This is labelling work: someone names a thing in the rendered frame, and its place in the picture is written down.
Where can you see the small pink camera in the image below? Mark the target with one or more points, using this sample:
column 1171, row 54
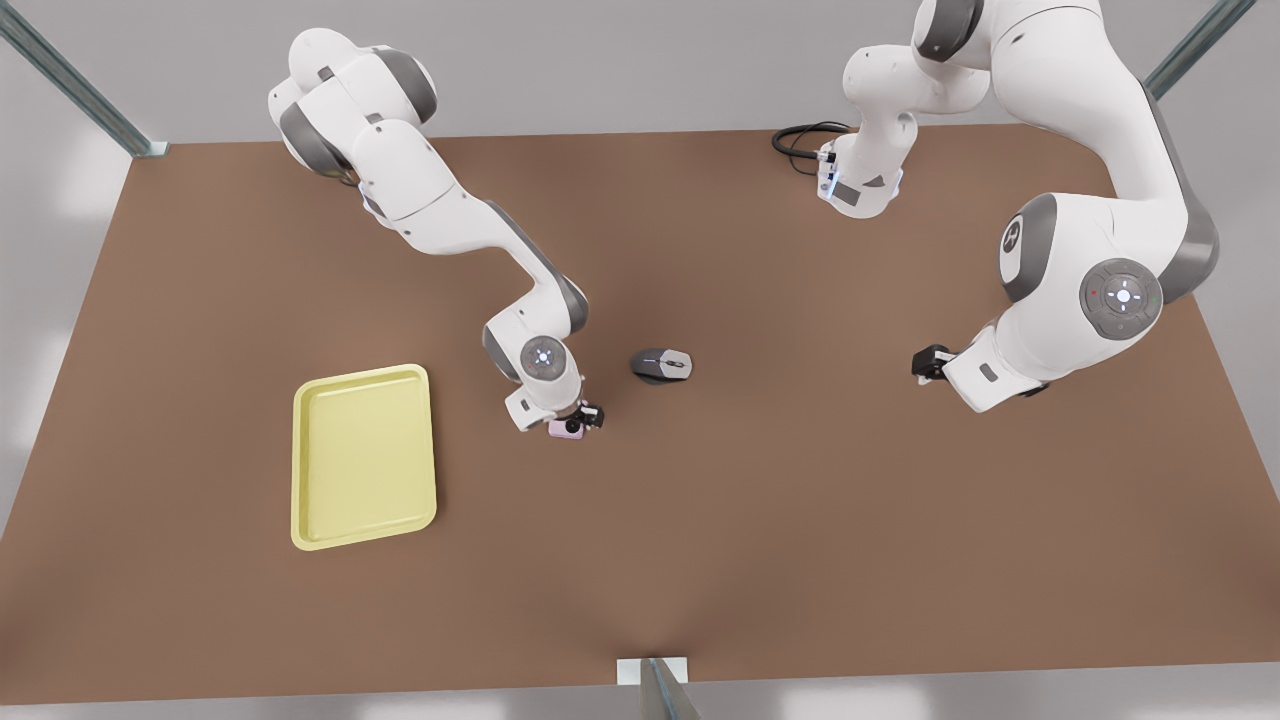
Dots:
column 566, row 428

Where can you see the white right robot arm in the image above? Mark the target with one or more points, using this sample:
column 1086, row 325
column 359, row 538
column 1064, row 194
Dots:
column 430, row 195

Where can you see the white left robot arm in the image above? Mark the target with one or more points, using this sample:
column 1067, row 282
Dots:
column 1100, row 250

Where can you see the grey computer mouse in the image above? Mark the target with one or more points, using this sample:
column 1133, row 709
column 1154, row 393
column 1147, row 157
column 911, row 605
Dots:
column 661, row 365

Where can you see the yellow rectangular tray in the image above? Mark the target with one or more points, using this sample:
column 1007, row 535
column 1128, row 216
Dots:
column 364, row 456

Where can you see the silver frame post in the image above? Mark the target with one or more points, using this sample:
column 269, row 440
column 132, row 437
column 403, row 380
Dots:
column 75, row 85
column 1195, row 45
column 655, row 688

